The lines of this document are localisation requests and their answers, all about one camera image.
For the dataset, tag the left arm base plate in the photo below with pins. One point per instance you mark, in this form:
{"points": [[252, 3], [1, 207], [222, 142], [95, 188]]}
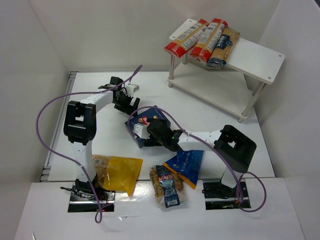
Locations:
{"points": [[82, 200]]}

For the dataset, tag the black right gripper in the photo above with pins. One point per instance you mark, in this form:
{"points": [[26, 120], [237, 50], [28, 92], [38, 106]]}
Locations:
{"points": [[155, 126]]}

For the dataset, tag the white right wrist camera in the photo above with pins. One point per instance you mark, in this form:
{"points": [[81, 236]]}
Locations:
{"points": [[141, 131]]}

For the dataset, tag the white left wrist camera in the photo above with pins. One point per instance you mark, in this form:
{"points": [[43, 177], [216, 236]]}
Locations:
{"points": [[130, 89]]}

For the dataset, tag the red spaghetti pack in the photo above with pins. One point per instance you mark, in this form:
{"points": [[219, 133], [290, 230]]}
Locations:
{"points": [[204, 48], [186, 40]]}

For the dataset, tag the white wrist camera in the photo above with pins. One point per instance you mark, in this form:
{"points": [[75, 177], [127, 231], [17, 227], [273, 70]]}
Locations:
{"points": [[130, 89], [141, 131]]}

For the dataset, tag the clear Honest pasta bag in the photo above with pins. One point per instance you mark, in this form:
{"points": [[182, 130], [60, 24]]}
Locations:
{"points": [[168, 187]]}

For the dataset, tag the left red spaghetti pack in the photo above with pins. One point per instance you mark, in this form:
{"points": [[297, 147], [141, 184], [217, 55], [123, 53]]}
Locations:
{"points": [[186, 40]]}

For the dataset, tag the yellow pasta bag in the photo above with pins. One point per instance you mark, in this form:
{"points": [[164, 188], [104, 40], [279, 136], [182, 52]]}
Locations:
{"points": [[116, 173]]}

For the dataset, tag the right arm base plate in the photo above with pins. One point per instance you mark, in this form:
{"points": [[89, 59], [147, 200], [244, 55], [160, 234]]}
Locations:
{"points": [[220, 197]]}

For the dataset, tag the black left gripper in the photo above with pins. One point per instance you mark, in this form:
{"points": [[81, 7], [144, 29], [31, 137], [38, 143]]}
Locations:
{"points": [[127, 106]]}

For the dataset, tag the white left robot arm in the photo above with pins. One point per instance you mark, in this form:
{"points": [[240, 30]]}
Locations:
{"points": [[80, 125]]}

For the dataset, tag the white two-tier shelf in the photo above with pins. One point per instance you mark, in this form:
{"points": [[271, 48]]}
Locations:
{"points": [[235, 88]]}

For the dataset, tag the right red spaghetti pack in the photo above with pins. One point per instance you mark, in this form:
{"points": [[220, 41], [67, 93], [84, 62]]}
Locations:
{"points": [[204, 48]]}

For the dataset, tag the dark blue spaghetti pack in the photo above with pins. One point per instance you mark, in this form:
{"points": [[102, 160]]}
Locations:
{"points": [[223, 48]]}

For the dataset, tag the blue Barilla pasta box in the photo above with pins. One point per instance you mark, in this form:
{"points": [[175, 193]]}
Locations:
{"points": [[142, 119]]}

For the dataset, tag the blue orange pasta bag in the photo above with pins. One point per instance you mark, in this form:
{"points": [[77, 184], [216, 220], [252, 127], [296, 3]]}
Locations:
{"points": [[187, 165]]}

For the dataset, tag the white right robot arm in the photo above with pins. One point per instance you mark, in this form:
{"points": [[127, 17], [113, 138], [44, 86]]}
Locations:
{"points": [[234, 148]]}

